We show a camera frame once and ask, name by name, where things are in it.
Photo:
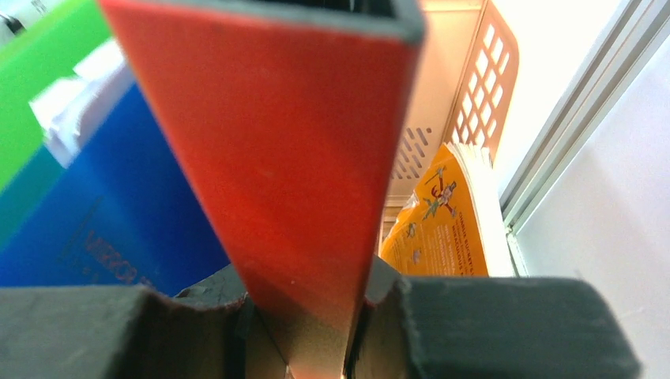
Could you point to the pink file organizer rack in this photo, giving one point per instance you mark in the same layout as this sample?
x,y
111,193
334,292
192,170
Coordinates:
x,y
462,92

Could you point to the green plastic folder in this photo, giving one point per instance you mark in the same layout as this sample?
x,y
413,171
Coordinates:
x,y
44,52

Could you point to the yellow book in rack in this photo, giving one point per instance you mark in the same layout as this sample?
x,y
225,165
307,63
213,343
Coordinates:
x,y
452,224

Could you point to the blue plastic folder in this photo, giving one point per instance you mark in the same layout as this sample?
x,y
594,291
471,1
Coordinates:
x,y
121,213

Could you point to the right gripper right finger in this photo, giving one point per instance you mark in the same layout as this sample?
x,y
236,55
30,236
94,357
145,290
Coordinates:
x,y
472,327

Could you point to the grey clipboard with papers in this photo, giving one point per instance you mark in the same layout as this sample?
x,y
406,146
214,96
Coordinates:
x,y
71,109

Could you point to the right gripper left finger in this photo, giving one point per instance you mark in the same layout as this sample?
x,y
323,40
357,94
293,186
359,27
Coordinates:
x,y
114,331

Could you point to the red plastic folder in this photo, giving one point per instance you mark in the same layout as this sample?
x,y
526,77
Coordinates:
x,y
285,117

